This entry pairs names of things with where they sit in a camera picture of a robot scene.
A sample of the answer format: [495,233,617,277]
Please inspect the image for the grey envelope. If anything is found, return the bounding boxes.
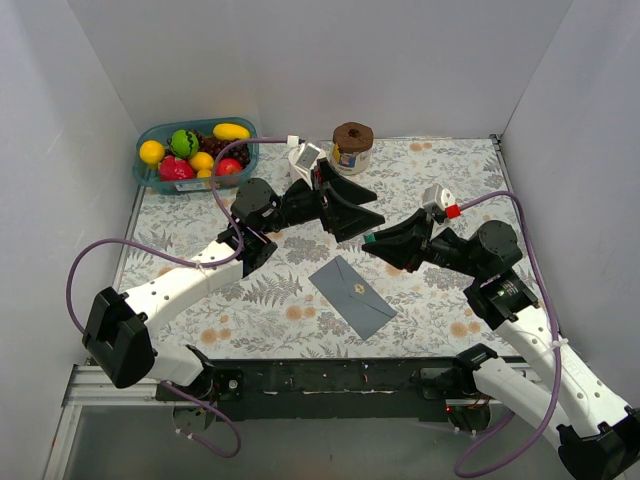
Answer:
[309,256,397,340]

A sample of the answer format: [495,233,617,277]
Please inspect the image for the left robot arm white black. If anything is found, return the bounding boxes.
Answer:
[82,160,384,400]

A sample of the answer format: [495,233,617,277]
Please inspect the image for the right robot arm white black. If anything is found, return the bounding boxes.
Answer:
[363,209,639,479]

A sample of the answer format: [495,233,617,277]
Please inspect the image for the brown toilet paper roll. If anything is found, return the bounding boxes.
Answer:
[330,122,374,175]

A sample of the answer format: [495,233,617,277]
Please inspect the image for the red apple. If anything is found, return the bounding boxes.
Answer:
[215,158,243,176]

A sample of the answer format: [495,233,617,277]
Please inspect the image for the dark purple grapes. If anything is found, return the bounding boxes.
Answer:
[192,130,250,168]

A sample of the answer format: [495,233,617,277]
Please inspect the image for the white toilet paper roll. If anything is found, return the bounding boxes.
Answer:
[287,148,301,183]

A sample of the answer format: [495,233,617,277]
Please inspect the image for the yellow lemon centre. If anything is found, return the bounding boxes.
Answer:
[189,151,214,172]

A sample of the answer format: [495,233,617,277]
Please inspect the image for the yellow lemon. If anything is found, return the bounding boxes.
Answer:
[189,151,214,172]
[138,140,166,170]

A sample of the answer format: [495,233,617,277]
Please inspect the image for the yellow mango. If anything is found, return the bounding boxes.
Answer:
[212,122,251,142]

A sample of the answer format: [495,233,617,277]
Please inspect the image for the teal plastic fruit basket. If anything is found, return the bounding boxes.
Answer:
[132,117,259,195]

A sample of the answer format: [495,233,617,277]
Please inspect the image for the pink dragon fruit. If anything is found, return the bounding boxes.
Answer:
[157,155,195,182]

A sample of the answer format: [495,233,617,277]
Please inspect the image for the green watermelon ball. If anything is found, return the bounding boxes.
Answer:
[168,129,199,159]

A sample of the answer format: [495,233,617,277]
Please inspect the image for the yellow lemon left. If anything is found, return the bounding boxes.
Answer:
[138,140,166,170]

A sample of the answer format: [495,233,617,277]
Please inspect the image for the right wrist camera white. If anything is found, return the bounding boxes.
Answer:
[422,184,461,225]

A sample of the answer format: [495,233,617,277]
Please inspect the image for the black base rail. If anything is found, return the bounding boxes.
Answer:
[193,357,498,431]

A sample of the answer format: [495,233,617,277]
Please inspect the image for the aluminium frame rail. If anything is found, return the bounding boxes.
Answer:
[45,367,530,479]

